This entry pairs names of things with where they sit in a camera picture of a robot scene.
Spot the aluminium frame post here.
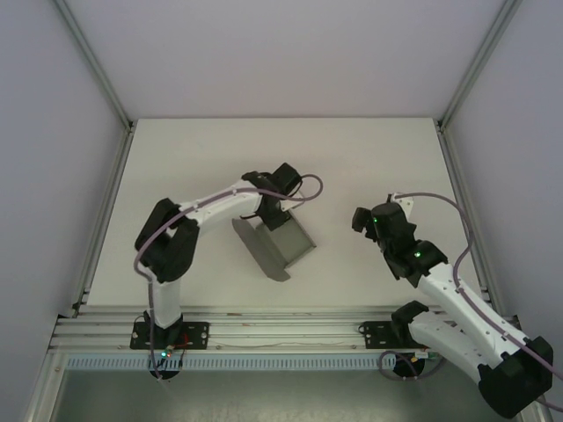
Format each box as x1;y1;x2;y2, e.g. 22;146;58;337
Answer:
436;0;527;133
51;0;135;133

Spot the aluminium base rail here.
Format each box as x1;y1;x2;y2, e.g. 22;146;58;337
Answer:
47;307;528;355

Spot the slotted grey cable duct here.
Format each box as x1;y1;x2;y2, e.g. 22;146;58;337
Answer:
64;354;399;371

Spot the grey metal sheet panel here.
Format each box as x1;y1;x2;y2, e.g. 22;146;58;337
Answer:
48;367;540;422

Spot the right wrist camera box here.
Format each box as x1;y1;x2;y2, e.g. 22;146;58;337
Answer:
393;193;417;219

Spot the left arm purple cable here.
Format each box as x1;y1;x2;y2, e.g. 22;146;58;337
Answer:
133;173;325;383

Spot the black round cable grommet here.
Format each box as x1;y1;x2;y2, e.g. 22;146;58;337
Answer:
392;351;426;380
149;367;181;382

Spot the grey paper box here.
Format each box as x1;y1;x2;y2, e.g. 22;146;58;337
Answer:
231;206;318;282

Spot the aluminium table side rail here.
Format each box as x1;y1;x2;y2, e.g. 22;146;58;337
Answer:
435;122;523;317
69;125;136;318

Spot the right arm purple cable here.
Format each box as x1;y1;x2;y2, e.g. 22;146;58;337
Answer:
380;191;563;408

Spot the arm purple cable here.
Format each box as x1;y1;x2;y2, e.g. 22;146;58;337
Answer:
133;173;325;383
380;191;563;408

